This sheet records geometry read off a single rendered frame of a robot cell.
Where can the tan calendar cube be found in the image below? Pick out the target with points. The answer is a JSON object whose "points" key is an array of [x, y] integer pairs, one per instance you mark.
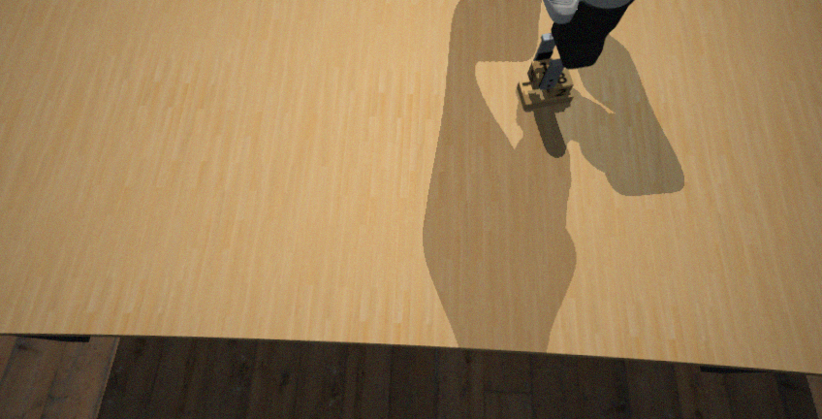
{"points": [[562, 87], [536, 72]]}

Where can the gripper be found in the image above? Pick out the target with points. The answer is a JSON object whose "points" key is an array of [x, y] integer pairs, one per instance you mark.
{"points": [[591, 24]]}

